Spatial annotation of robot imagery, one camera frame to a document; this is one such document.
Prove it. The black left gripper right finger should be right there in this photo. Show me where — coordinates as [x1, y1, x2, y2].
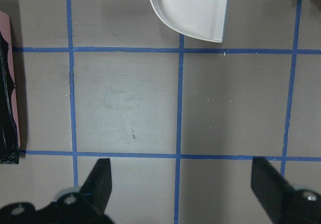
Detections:
[251, 157, 298, 219]

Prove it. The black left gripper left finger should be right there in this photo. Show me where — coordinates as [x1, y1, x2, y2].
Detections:
[79, 158, 112, 215]

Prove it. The white plastic dustpan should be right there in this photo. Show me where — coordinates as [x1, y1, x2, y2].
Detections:
[149, 0, 228, 43]

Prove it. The pink bin with black bag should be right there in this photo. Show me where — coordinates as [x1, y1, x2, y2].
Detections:
[1, 12, 21, 164]

